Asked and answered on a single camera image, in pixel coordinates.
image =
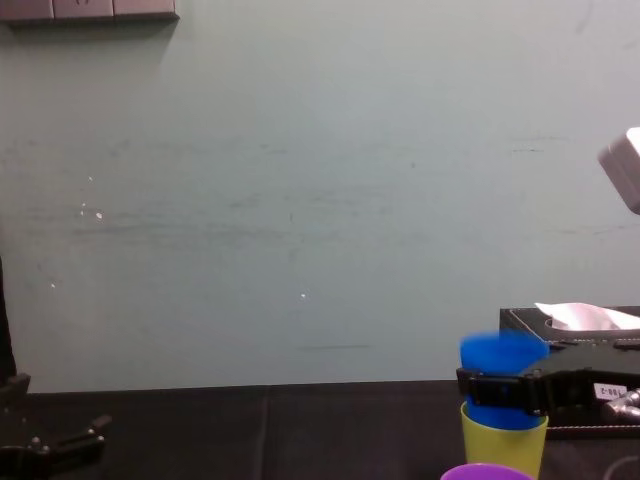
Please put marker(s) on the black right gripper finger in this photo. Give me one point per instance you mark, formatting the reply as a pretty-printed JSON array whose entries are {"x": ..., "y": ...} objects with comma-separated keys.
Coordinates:
[{"x": 492, "y": 390}]

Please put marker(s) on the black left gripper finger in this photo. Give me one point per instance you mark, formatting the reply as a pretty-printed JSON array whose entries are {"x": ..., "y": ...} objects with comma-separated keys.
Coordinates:
[
  {"x": 17, "y": 387},
  {"x": 75, "y": 442}
]

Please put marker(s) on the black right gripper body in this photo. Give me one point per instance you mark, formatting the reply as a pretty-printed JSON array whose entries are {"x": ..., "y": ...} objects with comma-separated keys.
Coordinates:
[{"x": 575, "y": 380}]

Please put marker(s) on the blue plastic cup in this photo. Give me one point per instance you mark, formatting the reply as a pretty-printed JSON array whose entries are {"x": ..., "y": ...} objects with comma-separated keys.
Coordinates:
[{"x": 500, "y": 352}]

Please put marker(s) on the yellow-green plastic cup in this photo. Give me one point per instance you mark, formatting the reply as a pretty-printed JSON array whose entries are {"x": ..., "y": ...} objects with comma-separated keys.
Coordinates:
[{"x": 500, "y": 450}]

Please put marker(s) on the white tissue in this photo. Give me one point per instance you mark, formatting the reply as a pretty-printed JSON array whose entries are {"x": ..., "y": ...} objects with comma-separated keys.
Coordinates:
[{"x": 585, "y": 315}]

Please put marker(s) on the black tissue box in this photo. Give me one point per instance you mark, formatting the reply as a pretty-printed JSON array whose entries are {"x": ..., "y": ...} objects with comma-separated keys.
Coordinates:
[{"x": 520, "y": 325}]

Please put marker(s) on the purple plastic cup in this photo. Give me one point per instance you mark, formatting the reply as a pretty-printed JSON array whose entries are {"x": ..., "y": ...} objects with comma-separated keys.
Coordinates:
[{"x": 485, "y": 472}]

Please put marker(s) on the black table cloth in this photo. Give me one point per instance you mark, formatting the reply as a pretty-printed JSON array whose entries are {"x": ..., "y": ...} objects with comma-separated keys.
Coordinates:
[{"x": 280, "y": 435}]

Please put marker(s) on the black upright post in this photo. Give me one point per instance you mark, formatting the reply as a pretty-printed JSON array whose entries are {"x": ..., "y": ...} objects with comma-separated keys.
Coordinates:
[{"x": 5, "y": 325}]

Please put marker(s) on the grey wall switch plate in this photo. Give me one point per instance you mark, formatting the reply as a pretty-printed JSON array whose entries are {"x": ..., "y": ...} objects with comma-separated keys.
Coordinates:
[{"x": 90, "y": 7}]

